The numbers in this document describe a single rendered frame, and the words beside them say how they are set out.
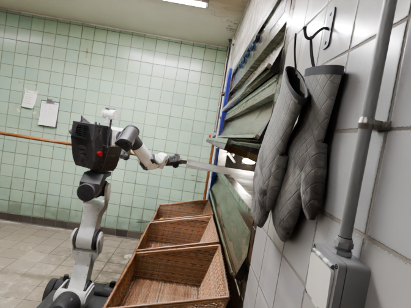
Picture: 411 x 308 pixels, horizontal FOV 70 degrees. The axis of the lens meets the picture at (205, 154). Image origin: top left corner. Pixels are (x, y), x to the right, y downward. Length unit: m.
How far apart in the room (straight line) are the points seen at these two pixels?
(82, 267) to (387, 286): 2.01
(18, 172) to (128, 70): 1.88
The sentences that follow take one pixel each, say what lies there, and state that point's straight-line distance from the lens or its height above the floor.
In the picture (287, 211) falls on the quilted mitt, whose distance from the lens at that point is 0.66.
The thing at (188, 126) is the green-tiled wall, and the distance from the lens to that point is 3.77.
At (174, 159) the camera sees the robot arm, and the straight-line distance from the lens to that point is 2.44.
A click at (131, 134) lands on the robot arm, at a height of 1.38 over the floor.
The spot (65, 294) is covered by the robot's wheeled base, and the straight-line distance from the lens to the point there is 2.15.
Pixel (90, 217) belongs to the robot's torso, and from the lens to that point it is 2.18.
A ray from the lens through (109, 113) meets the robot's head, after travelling 2.10.
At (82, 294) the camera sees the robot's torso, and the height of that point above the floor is 0.33.
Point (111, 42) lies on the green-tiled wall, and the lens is 4.08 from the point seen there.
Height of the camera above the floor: 1.43
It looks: 3 degrees down
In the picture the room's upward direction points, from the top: 9 degrees clockwise
